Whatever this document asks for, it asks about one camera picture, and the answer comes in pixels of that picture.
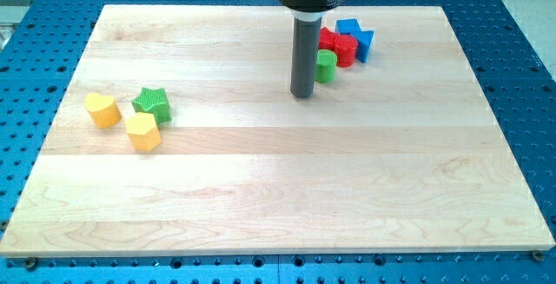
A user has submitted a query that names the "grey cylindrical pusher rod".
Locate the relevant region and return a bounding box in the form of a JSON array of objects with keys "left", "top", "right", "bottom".
[{"left": 290, "top": 18, "right": 321, "bottom": 98}]

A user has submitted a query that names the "green cylinder block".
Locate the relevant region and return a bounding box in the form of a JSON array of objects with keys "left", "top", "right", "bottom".
[{"left": 315, "top": 50, "right": 337, "bottom": 83}]

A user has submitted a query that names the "red angular block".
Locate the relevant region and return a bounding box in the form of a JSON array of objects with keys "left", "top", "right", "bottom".
[{"left": 318, "top": 27, "right": 338, "bottom": 51}]

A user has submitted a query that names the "blue cube block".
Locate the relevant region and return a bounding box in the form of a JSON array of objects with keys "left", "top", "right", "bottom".
[{"left": 334, "top": 18, "right": 361, "bottom": 35}]

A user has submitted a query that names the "red cylinder block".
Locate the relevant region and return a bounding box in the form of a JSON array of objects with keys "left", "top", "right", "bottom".
[{"left": 334, "top": 35, "right": 359, "bottom": 68}]

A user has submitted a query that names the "blue triangle block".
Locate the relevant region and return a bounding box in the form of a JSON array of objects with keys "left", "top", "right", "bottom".
[{"left": 350, "top": 30, "right": 374, "bottom": 63}]

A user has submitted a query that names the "wooden board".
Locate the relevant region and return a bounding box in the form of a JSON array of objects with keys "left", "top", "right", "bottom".
[{"left": 1, "top": 4, "right": 554, "bottom": 257}]

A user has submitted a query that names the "green star block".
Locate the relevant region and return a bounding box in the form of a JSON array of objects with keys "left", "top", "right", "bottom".
[{"left": 131, "top": 88, "right": 172, "bottom": 124}]

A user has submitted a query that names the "yellow hexagon block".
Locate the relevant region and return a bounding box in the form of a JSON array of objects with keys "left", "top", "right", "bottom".
[{"left": 125, "top": 112, "right": 162, "bottom": 151}]

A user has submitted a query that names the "yellow heart block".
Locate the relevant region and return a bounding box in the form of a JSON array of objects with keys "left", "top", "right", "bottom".
[{"left": 84, "top": 93, "right": 122, "bottom": 129}]

